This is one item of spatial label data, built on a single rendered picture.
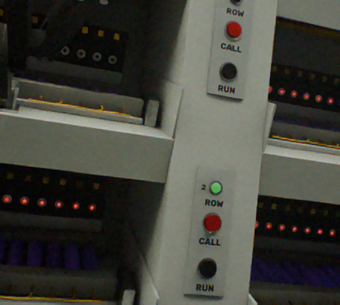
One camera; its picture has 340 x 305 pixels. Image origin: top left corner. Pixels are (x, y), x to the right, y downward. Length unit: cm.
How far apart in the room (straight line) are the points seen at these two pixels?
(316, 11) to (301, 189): 20
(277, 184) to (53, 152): 23
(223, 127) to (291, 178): 9
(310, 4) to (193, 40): 15
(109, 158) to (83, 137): 3
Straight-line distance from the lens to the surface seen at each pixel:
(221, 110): 47
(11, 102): 44
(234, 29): 49
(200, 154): 46
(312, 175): 52
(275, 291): 59
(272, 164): 50
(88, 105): 50
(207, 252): 47
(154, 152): 45
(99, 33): 62
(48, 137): 44
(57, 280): 51
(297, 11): 55
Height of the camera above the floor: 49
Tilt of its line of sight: 6 degrees up
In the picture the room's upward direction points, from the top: 7 degrees clockwise
